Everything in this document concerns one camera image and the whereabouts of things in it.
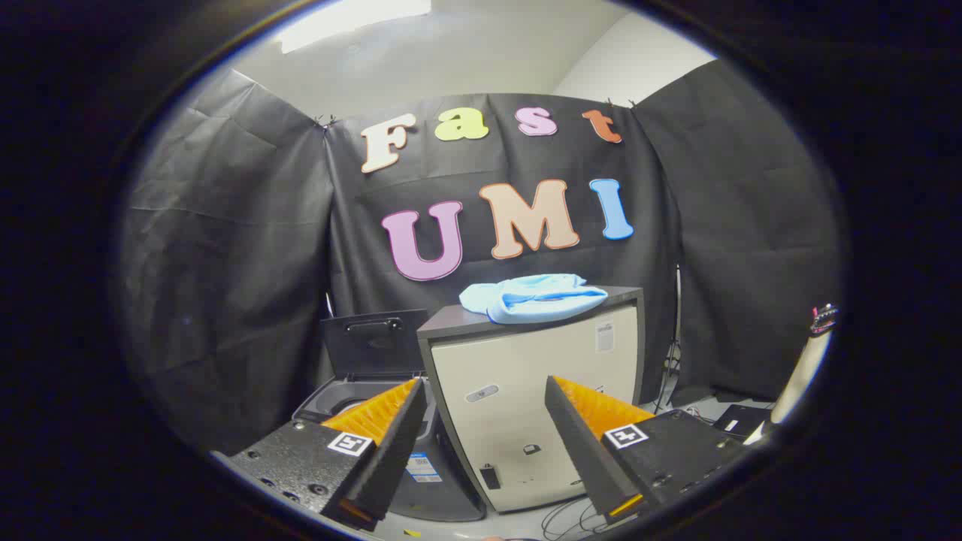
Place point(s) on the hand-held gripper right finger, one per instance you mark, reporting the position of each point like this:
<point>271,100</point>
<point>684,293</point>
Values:
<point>582,451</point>

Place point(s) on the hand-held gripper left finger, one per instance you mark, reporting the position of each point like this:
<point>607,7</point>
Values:
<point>391,451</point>

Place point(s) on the light blue garment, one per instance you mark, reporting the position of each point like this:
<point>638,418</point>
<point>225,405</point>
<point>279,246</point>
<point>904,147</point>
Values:
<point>526,304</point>

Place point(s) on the beige cabinet with dark top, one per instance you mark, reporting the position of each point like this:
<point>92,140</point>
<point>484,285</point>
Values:
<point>511,361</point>

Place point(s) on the black backdrop cloth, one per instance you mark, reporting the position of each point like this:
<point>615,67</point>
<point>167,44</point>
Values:
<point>225,263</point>

